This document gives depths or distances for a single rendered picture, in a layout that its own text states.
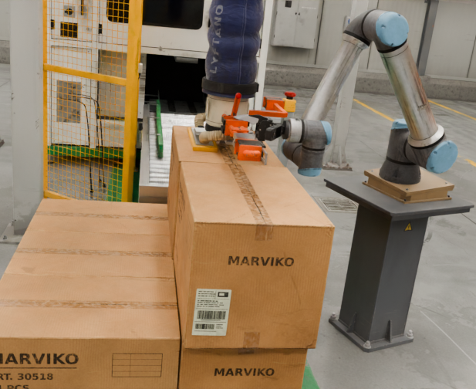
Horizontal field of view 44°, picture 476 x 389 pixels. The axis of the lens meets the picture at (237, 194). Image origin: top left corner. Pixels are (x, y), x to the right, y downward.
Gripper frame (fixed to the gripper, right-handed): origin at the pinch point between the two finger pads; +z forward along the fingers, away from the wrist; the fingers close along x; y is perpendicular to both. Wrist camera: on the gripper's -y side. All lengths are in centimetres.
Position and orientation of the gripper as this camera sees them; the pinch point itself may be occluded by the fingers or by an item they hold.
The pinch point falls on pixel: (235, 127)
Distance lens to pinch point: 220.3
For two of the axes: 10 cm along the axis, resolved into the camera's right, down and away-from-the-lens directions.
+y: -1.4, -3.2, 9.4
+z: -9.9, -0.5, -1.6
